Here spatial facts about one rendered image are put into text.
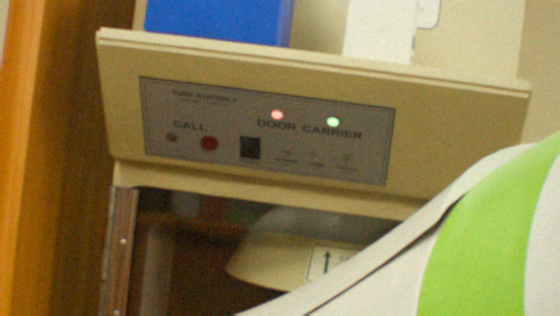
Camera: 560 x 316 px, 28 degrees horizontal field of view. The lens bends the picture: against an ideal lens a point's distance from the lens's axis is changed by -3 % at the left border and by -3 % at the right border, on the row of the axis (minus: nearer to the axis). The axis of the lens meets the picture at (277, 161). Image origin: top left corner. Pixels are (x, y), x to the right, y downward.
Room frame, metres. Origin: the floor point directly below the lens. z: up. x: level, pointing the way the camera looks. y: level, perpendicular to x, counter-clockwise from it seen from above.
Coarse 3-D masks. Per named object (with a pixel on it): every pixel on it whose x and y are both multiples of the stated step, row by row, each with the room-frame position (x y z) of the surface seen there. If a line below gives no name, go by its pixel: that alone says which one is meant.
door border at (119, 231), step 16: (128, 192) 0.92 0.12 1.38; (128, 208) 0.92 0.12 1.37; (112, 224) 0.92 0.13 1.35; (128, 224) 0.92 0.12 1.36; (112, 240) 0.93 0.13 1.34; (128, 240) 0.92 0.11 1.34; (112, 256) 0.93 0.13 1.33; (128, 256) 0.92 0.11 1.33; (112, 272) 0.93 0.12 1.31; (128, 272) 0.92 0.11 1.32; (112, 288) 0.93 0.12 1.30; (96, 304) 0.92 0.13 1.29; (112, 304) 0.92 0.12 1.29
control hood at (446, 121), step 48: (144, 48) 0.82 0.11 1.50; (192, 48) 0.82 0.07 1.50; (240, 48) 0.81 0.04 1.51; (336, 96) 0.83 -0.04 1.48; (384, 96) 0.82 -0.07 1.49; (432, 96) 0.81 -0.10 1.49; (480, 96) 0.80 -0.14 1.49; (528, 96) 0.80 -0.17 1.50; (144, 144) 0.89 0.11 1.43; (432, 144) 0.85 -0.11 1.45; (480, 144) 0.84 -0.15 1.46; (384, 192) 0.89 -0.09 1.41; (432, 192) 0.88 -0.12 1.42
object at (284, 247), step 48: (144, 192) 0.92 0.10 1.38; (192, 192) 0.92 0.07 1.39; (144, 240) 0.92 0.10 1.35; (192, 240) 0.92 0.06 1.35; (240, 240) 0.92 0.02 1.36; (288, 240) 0.91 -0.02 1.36; (336, 240) 0.91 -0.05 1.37; (144, 288) 0.92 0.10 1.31; (192, 288) 0.92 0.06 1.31; (240, 288) 0.92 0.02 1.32; (288, 288) 0.91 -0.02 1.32
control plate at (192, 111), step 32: (160, 96) 0.85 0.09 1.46; (192, 96) 0.85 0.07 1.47; (224, 96) 0.84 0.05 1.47; (256, 96) 0.84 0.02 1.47; (288, 96) 0.83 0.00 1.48; (160, 128) 0.88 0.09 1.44; (192, 128) 0.87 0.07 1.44; (224, 128) 0.87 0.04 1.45; (256, 128) 0.86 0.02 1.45; (288, 128) 0.86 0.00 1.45; (320, 128) 0.85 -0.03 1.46; (352, 128) 0.85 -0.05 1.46; (384, 128) 0.84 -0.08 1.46; (192, 160) 0.90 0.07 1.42; (224, 160) 0.89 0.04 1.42; (256, 160) 0.89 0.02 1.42; (288, 160) 0.88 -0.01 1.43; (320, 160) 0.88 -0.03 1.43; (384, 160) 0.86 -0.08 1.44
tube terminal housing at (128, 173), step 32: (320, 0) 0.92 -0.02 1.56; (448, 0) 0.91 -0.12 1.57; (480, 0) 0.91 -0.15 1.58; (512, 0) 0.91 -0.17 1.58; (320, 32) 0.92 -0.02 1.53; (416, 32) 0.92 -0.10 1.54; (448, 32) 0.91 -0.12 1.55; (480, 32) 0.91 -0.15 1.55; (512, 32) 0.91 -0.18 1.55; (416, 64) 0.92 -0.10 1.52; (448, 64) 0.91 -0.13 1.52; (480, 64) 0.91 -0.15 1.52; (512, 64) 0.91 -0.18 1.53; (128, 160) 0.94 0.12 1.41; (224, 192) 0.93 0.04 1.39; (256, 192) 0.93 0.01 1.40; (288, 192) 0.92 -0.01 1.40; (320, 192) 0.92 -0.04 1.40; (352, 192) 0.92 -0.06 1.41
